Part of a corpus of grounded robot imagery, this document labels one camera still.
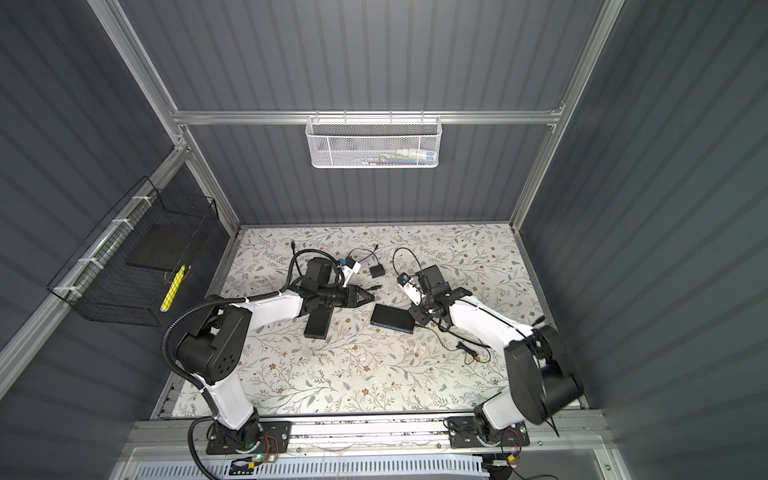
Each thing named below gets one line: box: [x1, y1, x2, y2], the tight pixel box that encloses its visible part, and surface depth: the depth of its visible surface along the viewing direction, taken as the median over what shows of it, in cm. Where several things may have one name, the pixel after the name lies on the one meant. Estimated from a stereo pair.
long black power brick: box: [303, 304, 334, 340], surface depth 93 cm
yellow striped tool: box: [160, 265, 186, 312], surface depth 71 cm
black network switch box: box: [370, 303, 415, 334], surface depth 96 cm
